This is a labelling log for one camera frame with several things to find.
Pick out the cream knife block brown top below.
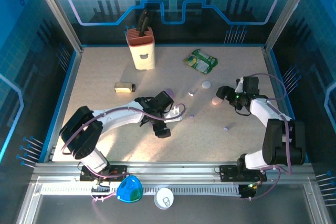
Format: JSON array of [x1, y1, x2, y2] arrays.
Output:
[[125, 26, 156, 71]]

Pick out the green snack packet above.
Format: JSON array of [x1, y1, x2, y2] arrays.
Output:
[[183, 48, 219, 74]]

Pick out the blue translucent plastic shell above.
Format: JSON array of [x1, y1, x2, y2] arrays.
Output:
[[116, 173, 144, 204]]

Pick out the white round cap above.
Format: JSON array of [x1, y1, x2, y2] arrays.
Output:
[[153, 187, 174, 210]]

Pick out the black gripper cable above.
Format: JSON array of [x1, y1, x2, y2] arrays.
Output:
[[234, 106, 252, 116]]

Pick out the aluminium frame rail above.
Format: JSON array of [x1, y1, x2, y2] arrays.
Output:
[[30, 160, 316, 186]]

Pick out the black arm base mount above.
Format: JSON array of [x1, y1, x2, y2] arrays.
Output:
[[79, 164, 130, 183], [218, 164, 267, 183]]

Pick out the black handled knife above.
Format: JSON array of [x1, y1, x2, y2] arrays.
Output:
[[138, 8, 152, 37]]

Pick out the aluminium frame post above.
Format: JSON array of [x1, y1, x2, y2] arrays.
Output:
[[29, 0, 84, 55], [263, 0, 316, 54]]

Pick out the white slotted cable duct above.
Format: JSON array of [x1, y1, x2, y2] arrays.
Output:
[[41, 185, 241, 196]]

